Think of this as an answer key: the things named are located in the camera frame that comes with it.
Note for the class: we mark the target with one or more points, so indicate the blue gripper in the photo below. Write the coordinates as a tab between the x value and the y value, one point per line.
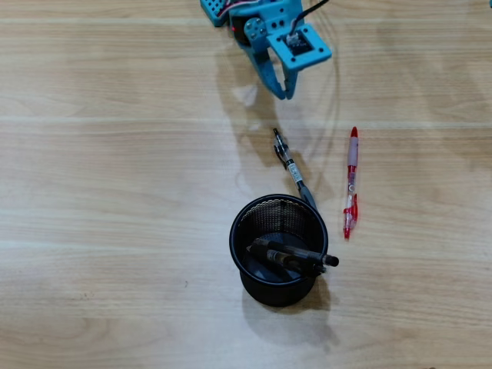
267	71

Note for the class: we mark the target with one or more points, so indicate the black grey click pen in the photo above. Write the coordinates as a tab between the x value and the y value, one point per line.
294	171

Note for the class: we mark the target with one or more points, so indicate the red retractable pen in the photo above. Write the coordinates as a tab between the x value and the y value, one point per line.
353	153

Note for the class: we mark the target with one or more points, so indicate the clear pen with black cap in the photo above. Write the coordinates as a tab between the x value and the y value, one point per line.
331	261

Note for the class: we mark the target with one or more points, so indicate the black mesh pen holder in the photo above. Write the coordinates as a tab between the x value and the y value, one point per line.
276	298

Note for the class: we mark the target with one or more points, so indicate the wrist camera on blue mount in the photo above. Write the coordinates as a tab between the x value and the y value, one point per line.
303	48

